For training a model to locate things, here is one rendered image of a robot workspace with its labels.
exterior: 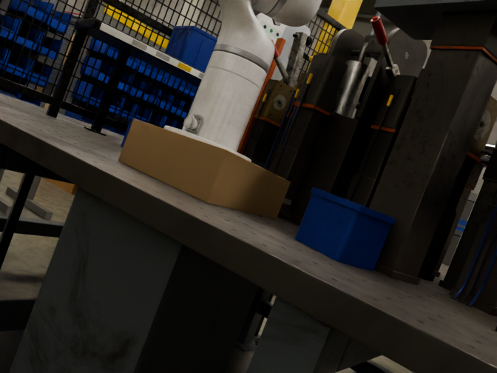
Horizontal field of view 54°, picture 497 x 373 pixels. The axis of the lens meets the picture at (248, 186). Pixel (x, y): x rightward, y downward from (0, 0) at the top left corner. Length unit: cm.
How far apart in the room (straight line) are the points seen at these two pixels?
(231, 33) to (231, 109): 15
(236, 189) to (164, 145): 16
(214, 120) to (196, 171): 13
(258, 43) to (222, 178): 29
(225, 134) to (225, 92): 8
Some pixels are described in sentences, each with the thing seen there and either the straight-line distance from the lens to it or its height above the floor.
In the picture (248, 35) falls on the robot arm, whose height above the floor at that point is 102.
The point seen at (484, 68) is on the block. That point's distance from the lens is 89.
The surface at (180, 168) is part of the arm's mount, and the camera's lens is 89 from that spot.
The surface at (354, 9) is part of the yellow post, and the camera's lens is 252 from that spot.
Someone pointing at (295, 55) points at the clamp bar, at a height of 114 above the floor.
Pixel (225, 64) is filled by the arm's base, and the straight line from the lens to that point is 98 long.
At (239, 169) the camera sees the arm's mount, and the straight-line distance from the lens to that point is 88.
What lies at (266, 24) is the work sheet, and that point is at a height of 136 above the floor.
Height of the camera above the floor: 78
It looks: 2 degrees down
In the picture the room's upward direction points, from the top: 21 degrees clockwise
